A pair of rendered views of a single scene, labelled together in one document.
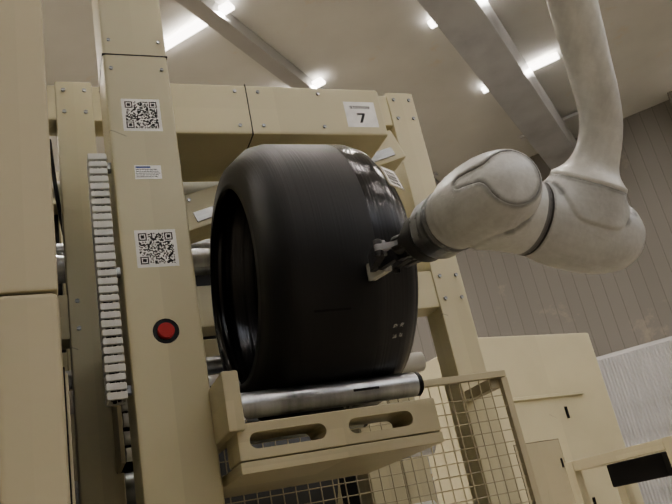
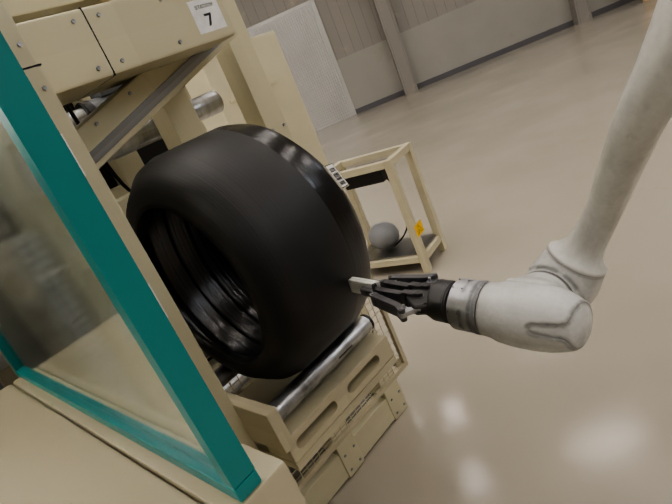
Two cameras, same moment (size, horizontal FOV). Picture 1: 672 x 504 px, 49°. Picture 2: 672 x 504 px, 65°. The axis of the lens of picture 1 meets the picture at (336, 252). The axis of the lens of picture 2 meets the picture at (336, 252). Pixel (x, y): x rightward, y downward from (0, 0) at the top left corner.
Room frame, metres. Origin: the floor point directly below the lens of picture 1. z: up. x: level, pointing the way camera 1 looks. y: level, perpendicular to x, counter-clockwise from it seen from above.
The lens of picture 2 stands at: (0.26, 0.24, 1.50)
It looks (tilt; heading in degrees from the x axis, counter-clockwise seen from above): 19 degrees down; 343
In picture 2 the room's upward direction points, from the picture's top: 23 degrees counter-clockwise
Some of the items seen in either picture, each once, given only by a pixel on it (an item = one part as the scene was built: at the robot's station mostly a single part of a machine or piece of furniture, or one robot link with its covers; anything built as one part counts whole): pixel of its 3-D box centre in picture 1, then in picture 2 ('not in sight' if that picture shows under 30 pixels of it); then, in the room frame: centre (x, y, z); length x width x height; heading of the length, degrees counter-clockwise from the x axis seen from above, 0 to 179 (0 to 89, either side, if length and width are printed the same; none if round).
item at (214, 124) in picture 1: (265, 135); (106, 49); (1.73, 0.12, 1.71); 0.61 x 0.25 x 0.15; 113
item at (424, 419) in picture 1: (334, 432); (331, 390); (1.28, 0.07, 0.83); 0.36 x 0.09 x 0.06; 113
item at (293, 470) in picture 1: (314, 467); (298, 393); (1.41, 0.12, 0.80); 0.37 x 0.36 x 0.02; 23
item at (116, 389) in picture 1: (108, 273); not in sight; (1.23, 0.41, 1.19); 0.05 x 0.04 x 0.48; 23
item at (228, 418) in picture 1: (213, 425); (226, 410); (1.34, 0.28, 0.90); 0.40 x 0.03 x 0.10; 23
